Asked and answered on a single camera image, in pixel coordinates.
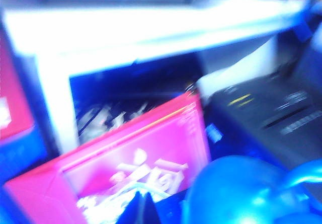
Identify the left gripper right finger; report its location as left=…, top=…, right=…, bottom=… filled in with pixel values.
left=145, top=192, right=162, bottom=224

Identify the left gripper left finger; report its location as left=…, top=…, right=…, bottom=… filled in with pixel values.
left=118, top=191, right=145, bottom=224

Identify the pink gift box gold pattern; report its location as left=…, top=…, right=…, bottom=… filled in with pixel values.
left=4, top=93, right=212, bottom=224

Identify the black box yellow print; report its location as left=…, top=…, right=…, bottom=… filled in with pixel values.
left=206, top=75, right=322, bottom=169

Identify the shiny blue balloon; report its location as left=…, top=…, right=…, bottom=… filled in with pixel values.
left=181, top=155, right=322, bottom=224

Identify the white foam sheet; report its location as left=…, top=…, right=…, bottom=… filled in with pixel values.
left=196, top=36, right=280, bottom=101

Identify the red and blue carton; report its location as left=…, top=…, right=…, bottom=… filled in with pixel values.
left=0, top=30, right=48, bottom=184

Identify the white table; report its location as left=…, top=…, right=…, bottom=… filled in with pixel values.
left=2, top=0, right=312, bottom=157

